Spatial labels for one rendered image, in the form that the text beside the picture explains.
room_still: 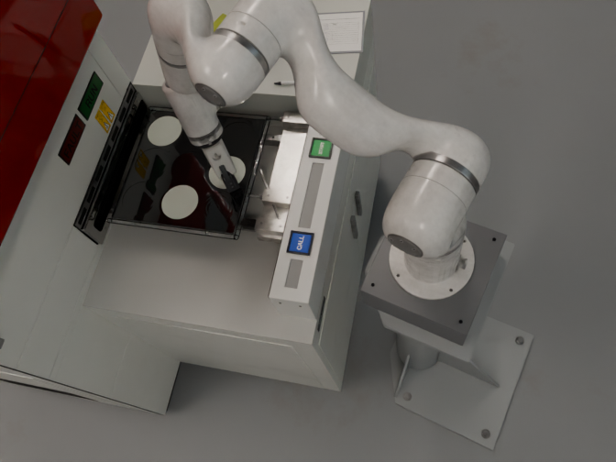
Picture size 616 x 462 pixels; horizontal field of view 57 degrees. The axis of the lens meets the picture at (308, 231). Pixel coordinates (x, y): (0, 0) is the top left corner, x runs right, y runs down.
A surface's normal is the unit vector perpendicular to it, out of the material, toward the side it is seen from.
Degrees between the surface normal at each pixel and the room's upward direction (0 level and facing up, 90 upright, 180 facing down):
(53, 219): 90
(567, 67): 0
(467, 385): 0
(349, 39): 0
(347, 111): 40
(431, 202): 15
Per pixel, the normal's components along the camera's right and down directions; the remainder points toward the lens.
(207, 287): -0.15, -0.41
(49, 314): 0.97, 0.12
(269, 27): 0.51, 0.09
